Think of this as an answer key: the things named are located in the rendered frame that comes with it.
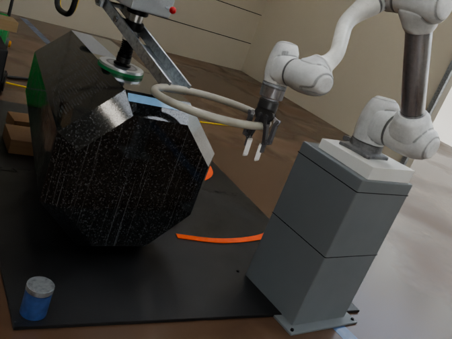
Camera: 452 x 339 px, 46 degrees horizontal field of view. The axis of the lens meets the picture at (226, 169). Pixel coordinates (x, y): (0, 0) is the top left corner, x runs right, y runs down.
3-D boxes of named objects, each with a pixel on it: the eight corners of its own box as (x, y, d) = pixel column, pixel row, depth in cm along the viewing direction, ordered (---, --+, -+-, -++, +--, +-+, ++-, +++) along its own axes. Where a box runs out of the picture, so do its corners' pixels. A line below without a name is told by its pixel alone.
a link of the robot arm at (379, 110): (365, 135, 260) (383, 93, 253) (394, 151, 247) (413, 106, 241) (344, 132, 250) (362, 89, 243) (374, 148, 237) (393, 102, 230)
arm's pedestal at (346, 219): (296, 266, 312) (353, 144, 286) (356, 323, 277) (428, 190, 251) (231, 271, 280) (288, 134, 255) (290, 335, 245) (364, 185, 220)
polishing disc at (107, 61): (111, 71, 236) (112, 68, 236) (91, 56, 250) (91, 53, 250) (151, 79, 251) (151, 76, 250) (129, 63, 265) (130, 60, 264)
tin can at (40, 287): (22, 301, 201) (30, 273, 197) (49, 307, 203) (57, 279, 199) (15, 317, 192) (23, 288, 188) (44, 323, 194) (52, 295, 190)
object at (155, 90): (125, 83, 206) (127, 76, 206) (214, 97, 242) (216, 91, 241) (205, 126, 175) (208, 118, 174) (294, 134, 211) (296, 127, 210)
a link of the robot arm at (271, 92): (269, 81, 200) (264, 95, 201) (259, 79, 192) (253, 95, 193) (290, 88, 196) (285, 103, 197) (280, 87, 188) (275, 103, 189)
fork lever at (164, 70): (91, 0, 251) (95, -10, 248) (125, 9, 265) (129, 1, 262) (157, 91, 216) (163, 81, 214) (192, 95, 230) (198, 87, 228)
